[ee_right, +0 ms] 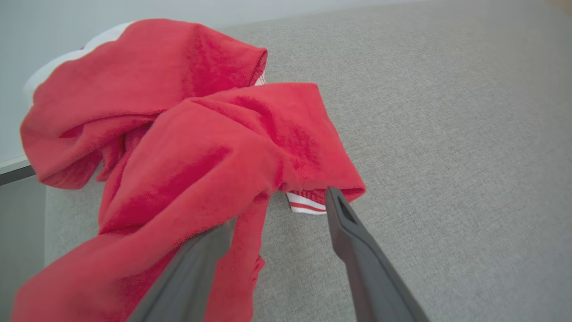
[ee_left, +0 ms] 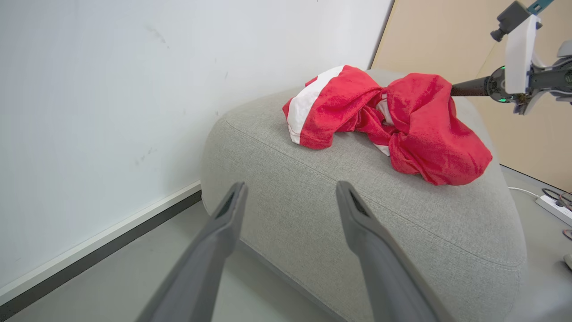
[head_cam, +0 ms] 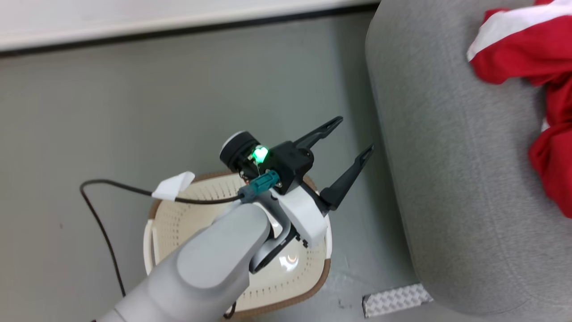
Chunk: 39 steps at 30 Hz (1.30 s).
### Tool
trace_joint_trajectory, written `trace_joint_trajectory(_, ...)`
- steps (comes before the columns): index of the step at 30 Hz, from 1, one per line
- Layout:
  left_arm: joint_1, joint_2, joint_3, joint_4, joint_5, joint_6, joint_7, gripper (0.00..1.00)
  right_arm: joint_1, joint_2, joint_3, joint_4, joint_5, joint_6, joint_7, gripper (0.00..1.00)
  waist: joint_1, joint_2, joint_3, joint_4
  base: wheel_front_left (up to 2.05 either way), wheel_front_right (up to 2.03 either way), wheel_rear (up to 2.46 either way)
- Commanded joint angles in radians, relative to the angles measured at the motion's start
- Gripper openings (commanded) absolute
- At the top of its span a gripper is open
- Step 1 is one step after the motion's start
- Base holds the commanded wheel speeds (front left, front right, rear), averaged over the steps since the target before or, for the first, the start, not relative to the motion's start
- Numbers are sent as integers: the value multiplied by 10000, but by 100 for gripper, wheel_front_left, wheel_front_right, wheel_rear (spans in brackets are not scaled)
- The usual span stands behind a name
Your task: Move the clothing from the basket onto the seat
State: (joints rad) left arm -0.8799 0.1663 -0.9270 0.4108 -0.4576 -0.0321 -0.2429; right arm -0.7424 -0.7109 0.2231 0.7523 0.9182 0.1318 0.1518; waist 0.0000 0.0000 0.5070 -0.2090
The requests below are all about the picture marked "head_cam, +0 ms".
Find cream laundry basket brown rim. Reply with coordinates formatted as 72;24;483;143
143;170;332;319

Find white tape tag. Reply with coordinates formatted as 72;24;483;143
151;171;196;201

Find teal cable connector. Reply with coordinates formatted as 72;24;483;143
238;170;282;204

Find patterned silver floor strip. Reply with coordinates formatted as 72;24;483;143
362;283;433;318

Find thin black camera cable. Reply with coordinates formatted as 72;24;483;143
80;179;245;298

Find light grey fabric sofa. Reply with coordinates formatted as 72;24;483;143
364;0;572;316

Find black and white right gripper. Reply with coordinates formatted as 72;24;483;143
241;116;375;248

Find red and white clothing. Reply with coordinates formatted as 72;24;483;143
467;0;572;219

